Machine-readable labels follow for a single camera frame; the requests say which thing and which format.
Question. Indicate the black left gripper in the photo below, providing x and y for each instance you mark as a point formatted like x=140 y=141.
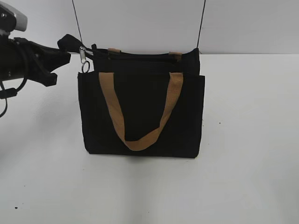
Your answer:
x=35 y=60

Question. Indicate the silver zipper pull with ring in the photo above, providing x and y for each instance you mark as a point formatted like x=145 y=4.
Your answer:
x=85 y=67

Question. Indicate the black canvas tote bag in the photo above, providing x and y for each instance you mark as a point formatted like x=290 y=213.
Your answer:
x=180 y=136

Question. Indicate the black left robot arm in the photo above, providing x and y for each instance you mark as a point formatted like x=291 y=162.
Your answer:
x=11 y=20

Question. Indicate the tan front bag handle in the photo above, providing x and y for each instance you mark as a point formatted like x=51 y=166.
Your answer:
x=140 y=104

